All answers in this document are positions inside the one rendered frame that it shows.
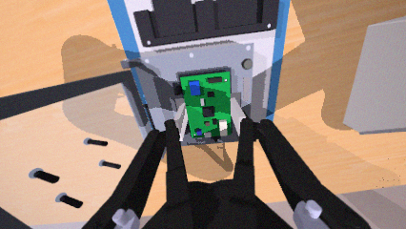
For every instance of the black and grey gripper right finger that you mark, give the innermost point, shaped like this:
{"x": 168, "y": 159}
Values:
{"x": 314, "y": 205}

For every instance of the green circuit board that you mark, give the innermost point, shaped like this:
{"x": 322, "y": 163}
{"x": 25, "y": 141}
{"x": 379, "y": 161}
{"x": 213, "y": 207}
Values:
{"x": 208, "y": 103}

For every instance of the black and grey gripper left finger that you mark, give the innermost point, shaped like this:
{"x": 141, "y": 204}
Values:
{"x": 124, "y": 208}

